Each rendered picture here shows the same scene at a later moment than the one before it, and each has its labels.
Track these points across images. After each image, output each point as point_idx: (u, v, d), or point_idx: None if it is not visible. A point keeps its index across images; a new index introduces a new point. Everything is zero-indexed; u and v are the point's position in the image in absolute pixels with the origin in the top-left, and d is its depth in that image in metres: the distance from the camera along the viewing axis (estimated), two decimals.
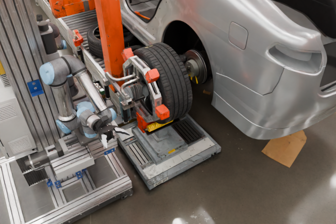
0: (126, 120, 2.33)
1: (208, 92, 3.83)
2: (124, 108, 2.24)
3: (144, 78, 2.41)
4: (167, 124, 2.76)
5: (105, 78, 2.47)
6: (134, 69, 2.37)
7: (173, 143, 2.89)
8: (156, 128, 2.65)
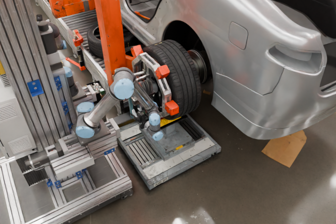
0: None
1: (208, 92, 3.83)
2: (135, 104, 2.28)
3: (153, 74, 2.45)
4: (175, 120, 2.80)
5: None
6: (144, 66, 2.40)
7: (181, 139, 2.93)
8: (165, 124, 2.69)
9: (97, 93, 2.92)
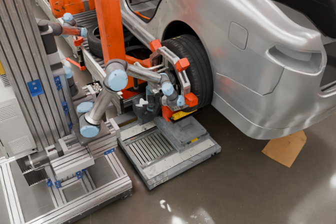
0: None
1: None
2: None
3: (172, 67, 2.52)
4: (191, 113, 2.87)
5: None
6: (163, 59, 2.48)
7: (196, 132, 3.00)
8: (181, 116, 2.76)
9: (97, 93, 2.92)
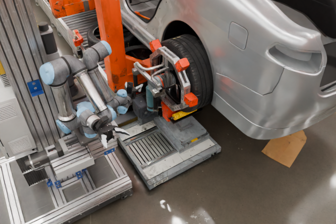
0: (156, 107, 2.44)
1: None
2: (155, 96, 2.35)
3: (172, 67, 2.52)
4: (191, 113, 2.87)
5: (134, 68, 2.57)
6: (163, 59, 2.48)
7: (196, 132, 3.00)
8: (181, 116, 2.76)
9: None
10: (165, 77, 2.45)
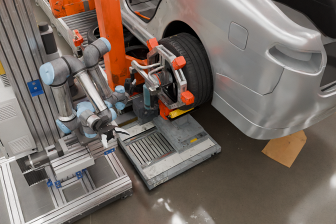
0: (153, 105, 2.46)
1: None
2: (152, 94, 2.37)
3: (169, 66, 2.54)
4: (188, 111, 2.89)
5: (132, 66, 2.59)
6: (160, 57, 2.50)
7: (193, 130, 3.02)
8: (178, 114, 2.78)
9: None
10: (162, 75, 2.47)
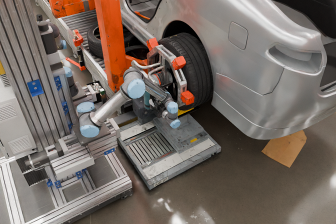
0: None
1: None
2: None
3: (169, 66, 2.54)
4: (188, 111, 2.89)
5: (132, 66, 2.59)
6: (160, 57, 2.50)
7: (193, 130, 3.02)
8: (178, 114, 2.78)
9: (97, 93, 2.92)
10: (162, 75, 2.47)
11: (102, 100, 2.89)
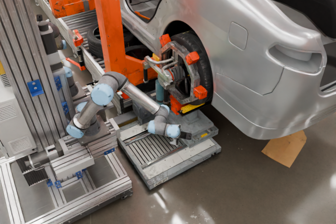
0: (166, 100, 2.51)
1: None
2: (166, 89, 2.42)
3: (181, 61, 2.59)
4: (199, 106, 2.94)
5: (145, 62, 2.64)
6: (173, 53, 2.55)
7: (204, 125, 3.07)
8: (190, 109, 2.83)
9: None
10: (175, 71, 2.52)
11: None
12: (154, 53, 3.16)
